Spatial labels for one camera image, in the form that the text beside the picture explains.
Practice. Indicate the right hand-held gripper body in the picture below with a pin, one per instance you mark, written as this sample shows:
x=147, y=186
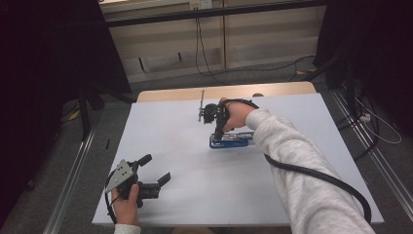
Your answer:
x=211, y=113

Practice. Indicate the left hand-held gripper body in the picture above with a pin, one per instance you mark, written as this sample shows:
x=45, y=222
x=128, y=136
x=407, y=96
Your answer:
x=124, y=174

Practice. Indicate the blue stapler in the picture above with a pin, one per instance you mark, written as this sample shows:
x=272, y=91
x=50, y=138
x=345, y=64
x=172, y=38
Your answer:
x=235, y=140

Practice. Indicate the person's right hand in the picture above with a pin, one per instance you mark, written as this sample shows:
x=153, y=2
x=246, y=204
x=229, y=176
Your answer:
x=238, y=115

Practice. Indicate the person's left hand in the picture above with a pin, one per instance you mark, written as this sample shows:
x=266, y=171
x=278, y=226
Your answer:
x=127, y=209

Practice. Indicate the white table cover sheet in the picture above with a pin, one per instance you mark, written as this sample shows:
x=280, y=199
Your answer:
x=195, y=182

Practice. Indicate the black metal stand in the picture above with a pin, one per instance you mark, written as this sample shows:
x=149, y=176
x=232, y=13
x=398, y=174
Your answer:
x=86, y=110
x=341, y=71

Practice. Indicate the yellow floor tape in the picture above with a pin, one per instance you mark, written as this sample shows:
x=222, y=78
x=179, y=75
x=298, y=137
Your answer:
x=307, y=71
x=74, y=114

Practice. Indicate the black horizontal bar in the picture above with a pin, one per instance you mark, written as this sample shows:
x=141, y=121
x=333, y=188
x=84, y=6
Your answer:
x=211, y=13

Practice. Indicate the black curtain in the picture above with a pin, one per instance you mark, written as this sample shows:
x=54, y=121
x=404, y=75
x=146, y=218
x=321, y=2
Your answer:
x=48, y=81
x=373, y=48

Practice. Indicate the white power strip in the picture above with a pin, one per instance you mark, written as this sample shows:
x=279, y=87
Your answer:
x=365, y=117

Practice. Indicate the metal floor rail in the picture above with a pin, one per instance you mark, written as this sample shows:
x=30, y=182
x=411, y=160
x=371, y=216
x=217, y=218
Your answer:
x=373, y=152
x=69, y=185

